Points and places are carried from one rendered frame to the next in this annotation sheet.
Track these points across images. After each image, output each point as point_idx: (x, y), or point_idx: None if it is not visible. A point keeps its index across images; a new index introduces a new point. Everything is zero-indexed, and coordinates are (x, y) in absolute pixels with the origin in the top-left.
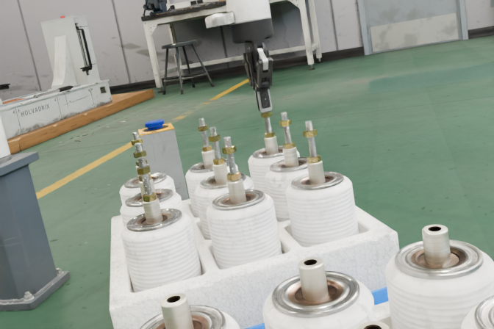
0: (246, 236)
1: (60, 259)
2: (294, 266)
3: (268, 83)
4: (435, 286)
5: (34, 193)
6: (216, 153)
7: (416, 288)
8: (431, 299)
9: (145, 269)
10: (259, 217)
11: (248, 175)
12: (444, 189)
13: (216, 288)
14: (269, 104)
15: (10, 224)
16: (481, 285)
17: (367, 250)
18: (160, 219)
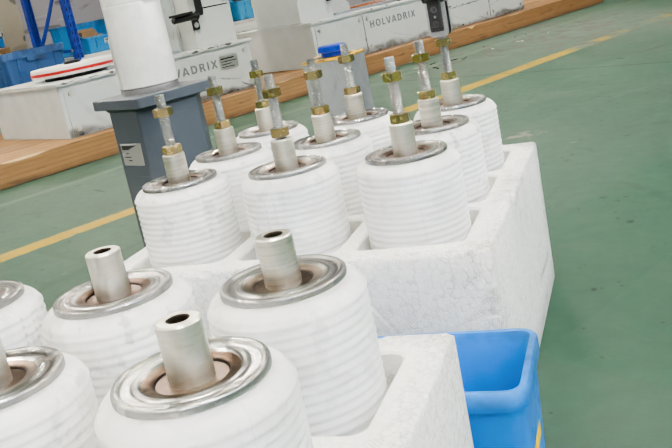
0: (271, 220)
1: None
2: None
3: None
4: (220, 314)
5: (203, 134)
6: (314, 97)
7: (209, 313)
8: (216, 331)
9: (150, 243)
10: (288, 196)
11: (596, 143)
12: None
13: (215, 283)
14: (440, 26)
15: (163, 170)
16: (274, 326)
17: (435, 270)
18: (182, 181)
